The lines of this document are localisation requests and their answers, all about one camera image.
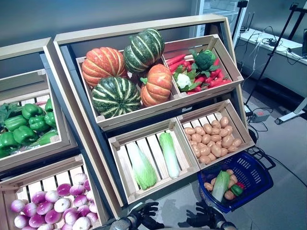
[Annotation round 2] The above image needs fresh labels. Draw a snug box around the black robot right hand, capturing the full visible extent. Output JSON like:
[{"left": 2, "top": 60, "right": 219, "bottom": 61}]
[{"left": 177, "top": 200, "right": 225, "bottom": 230}]

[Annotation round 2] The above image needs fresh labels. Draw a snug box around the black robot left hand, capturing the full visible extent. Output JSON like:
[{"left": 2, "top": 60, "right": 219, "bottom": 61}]
[{"left": 127, "top": 202, "right": 166, "bottom": 230}]

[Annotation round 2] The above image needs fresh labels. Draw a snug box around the wide napa cabbage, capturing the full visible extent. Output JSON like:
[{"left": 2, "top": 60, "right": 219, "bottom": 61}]
[{"left": 126, "top": 141, "right": 158, "bottom": 191}]

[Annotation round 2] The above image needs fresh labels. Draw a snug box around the slender napa cabbage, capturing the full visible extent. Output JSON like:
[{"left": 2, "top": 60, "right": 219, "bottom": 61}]
[{"left": 159, "top": 131, "right": 180, "bottom": 179}]

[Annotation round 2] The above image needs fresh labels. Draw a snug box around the blue plastic shopping basket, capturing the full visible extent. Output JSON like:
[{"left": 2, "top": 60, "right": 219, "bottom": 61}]
[{"left": 197, "top": 147, "right": 276, "bottom": 214}]

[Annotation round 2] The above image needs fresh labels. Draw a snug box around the small pale napa cabbage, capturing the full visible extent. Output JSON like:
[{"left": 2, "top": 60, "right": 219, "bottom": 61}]
[{"left": 211, "top": 170, "right": 231, "bottom": 203}]

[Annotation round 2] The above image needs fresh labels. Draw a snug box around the wooden cabbage crate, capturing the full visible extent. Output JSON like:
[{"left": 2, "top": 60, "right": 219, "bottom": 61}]
[{"left": 107, "top": 118, "right": 200, "bottom": 206}]

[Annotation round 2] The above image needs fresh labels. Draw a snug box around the black round floor object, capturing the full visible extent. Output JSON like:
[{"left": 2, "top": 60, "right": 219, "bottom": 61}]
[{"left": 248, "top": 129, "right": 259, "bottom": 146}]

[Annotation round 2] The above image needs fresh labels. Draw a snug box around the wooden potato crate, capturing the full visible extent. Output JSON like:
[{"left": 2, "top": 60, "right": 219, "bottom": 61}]
[{"left": 176, "top": 99, "right": 255, "bottom": 171}]

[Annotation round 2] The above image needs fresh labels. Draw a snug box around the wooden pumpkin crate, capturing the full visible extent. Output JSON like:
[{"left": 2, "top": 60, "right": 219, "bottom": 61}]
[{"left": 76, "top": 49, "right": 188, "bottom": 131}]

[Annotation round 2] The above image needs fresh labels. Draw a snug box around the wooden onion crate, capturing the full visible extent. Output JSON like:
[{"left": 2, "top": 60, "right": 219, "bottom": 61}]
[{"left": 0, "top": 154, "right": 108, "bottom": 230}]

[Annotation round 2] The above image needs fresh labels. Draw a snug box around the grey power box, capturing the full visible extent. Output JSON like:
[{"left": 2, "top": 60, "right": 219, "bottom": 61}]
[{"left": 250, "top": 109, "right": 272, "bottom": 123}]

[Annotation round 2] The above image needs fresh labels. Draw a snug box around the floor power strip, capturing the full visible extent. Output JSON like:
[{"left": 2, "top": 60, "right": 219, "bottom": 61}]
[{"left": 243, "top": 104, "right": 254, "bottom": 117}]

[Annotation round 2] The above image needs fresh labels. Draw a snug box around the green striped pumpkin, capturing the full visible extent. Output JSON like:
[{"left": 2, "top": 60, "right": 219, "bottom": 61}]
[
  {"left": 91, "top": 76, "right": 142, "bottom": 119},
  {"left": 123, "top": 28, "right": 165, "bottom": 74}
]

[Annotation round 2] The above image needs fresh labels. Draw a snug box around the red carrot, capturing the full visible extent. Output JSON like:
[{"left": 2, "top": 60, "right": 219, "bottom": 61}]
[
  {"left": 166, "top": 53, "right": 187, "bottom": 67},
  {"left": 187, "top": 86, "right": 207, "bottom": 95},
  {"left": 169, "top": 60, "right": 191, "bottom": 72},
  {"left": 205, "top": 79, "right": 232, "bottom": 89},
  {"left": 211, "top": 68, "right": 224, "bottom": 79}
]

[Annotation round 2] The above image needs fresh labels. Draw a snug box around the small orange pumpkin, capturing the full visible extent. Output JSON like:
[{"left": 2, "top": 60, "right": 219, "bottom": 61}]
[{"left": 140, "top": 64, "right": 173, "bottom": 108}]

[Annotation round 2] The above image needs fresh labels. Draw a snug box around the white cauliflower with leaves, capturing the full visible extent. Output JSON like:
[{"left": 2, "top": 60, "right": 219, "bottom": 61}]
[{"left": 172, "top": 68, "right": 200, "bottom": 93}]

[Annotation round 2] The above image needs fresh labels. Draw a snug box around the wooden carrot crate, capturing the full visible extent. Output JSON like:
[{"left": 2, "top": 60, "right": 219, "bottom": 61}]
[{"left": 163, "top": 34, "right": 244, "bottom": 99}]

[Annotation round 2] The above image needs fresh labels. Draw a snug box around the large orange pumpkin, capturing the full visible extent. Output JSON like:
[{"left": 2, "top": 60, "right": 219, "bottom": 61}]
[{"left": 81, "top": 47, "right": 128, "bottom": 88}]

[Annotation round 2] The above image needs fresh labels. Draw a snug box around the green broccoli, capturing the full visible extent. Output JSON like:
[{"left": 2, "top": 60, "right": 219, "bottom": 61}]
[{"left": 189, "top": 49, "right": 225, "bottom": 77}]

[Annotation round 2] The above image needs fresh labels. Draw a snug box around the green leafy vegetable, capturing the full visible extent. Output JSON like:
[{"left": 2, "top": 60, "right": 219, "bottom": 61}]
[{"left": 0, "top": 103, "right": 24, "bottom": 125}]

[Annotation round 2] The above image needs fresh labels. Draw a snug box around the black tripod stand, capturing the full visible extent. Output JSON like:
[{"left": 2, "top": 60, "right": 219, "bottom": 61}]
[{"left": 244, "top": 0, "right": 307, "bottom": 106}]

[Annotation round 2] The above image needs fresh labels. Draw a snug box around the wooden pepper crate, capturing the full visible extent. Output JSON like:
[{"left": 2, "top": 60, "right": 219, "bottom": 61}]
[{"left": 0, "top": 69, "right": 72, "bottom": 168}]

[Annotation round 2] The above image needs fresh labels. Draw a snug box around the wooden display stand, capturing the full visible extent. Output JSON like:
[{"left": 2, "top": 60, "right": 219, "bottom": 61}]
[
  {"left": 53, "top": 13, "right": 256, "bottom": 220},
  {"left": 0, "top": 37, "right": 83, "bottom": 175}
]

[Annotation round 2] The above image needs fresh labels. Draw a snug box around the black router with antennas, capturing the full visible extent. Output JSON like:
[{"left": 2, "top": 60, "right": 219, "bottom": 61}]
[{"left": 240, "top": 11, "right": 255, "bottom": 33}]

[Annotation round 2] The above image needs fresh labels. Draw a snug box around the white framed glass door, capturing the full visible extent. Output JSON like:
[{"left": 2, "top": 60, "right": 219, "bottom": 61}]
[{"left": 191, "top": 0, "right": 248, "bottom": 41}]

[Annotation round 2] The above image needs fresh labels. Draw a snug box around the black camera pole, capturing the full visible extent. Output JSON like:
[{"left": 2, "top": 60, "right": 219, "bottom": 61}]
[{"left": 231, "top": 0, "right": 249, "bottom": 36}]

